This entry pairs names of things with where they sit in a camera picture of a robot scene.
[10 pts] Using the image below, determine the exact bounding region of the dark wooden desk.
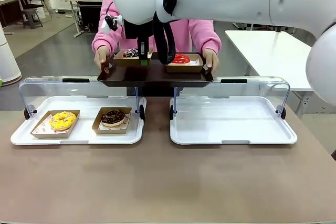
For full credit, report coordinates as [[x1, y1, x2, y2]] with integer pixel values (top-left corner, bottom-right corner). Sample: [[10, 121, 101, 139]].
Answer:
[[0, 0, 31, 35]]

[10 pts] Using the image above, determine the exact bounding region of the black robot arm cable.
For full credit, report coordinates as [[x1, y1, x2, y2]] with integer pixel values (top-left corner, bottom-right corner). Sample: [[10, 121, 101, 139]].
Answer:
[[153, 0, 176, 65]]

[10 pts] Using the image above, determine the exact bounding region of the red glazed donut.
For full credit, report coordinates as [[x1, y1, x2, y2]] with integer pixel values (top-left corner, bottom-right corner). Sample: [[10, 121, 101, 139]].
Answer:
[[167, 53, 191, 65]]

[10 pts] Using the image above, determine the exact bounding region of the clear display case lid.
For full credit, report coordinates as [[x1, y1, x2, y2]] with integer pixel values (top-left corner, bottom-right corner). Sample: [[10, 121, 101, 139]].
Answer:
[[170, 76, 291, 120], [18, 76, 146, 120]]

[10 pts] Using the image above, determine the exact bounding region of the dark brown serving tray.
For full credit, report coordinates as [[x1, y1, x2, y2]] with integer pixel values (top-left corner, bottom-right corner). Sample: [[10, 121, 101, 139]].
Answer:
[[97, 52, 214, 88]]

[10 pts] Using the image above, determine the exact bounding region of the person's left hand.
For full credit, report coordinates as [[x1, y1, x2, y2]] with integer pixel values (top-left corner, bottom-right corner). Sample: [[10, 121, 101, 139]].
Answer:
[[202, 49, 221, 75]]

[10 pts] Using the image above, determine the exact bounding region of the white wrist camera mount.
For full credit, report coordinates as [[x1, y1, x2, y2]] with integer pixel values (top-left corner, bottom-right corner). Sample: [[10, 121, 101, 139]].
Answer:
[[101, 14, 124, 36]]

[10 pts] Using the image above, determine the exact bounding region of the chocolate donut with orange crumbs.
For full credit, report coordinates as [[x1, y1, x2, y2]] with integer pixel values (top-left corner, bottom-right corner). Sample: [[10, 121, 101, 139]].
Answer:
[[101, 108, 126, 127]]

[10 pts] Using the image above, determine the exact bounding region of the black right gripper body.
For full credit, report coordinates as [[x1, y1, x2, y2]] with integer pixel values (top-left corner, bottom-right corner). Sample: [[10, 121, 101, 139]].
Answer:
[[123, 15, 154, 39]]

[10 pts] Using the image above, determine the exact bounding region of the yellow glazed sprinkle donut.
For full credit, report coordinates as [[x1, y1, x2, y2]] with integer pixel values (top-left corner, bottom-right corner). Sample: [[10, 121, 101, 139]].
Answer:
[[49, 111, 77, 131]]

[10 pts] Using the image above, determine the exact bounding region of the person's left forearm pink sleeve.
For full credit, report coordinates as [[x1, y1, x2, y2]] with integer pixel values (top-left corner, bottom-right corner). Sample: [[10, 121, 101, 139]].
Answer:
[[187, 19, 222, 54]]

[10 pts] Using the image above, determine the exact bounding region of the black office chair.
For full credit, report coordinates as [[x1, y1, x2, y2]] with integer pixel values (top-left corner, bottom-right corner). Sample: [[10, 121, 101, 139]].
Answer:
[[20, 0, 45, 30]]

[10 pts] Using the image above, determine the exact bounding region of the person in pink hoodie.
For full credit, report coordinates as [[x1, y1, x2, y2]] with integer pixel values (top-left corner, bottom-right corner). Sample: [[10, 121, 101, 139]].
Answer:
[[101, 0, 195, 98]]

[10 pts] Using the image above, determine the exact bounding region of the white display case base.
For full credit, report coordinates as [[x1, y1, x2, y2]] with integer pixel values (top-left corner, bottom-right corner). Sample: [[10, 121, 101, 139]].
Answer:
[[169, 95, 298, 146], [10, 95, 147, 146]]

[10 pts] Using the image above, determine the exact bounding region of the white cylindrical air purifier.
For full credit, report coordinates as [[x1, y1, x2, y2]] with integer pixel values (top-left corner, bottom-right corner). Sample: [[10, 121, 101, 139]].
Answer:
[[0, 22, 23, 86]]

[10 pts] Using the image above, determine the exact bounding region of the person's right hand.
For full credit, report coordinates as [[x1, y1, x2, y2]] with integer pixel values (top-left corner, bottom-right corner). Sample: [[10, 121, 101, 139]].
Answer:
[[93, 45, 114, 74]]

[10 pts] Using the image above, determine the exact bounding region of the chocolate donut with coloured sprinkles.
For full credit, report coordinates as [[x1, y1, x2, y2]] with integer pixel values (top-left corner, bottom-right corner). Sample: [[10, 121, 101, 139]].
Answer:
[[122, 47, 139, 58]]

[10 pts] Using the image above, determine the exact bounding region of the white table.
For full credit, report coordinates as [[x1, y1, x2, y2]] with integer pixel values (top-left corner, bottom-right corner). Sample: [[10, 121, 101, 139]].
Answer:
[[225, 29, 313, 91]]

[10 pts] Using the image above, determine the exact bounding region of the person's right forearm pink sleeve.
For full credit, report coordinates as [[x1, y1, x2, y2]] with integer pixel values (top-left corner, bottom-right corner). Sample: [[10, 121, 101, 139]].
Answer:
[[91, 0, 124, 54]]

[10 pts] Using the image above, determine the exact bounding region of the brown cardboard donut box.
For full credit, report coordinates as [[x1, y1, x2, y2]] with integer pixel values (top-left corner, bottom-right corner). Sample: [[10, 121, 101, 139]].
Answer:
[[113, 49, 154, 67], [30, 110, 81, 140], [91, 106, 132, 135], [164, 54, 204, 73]]

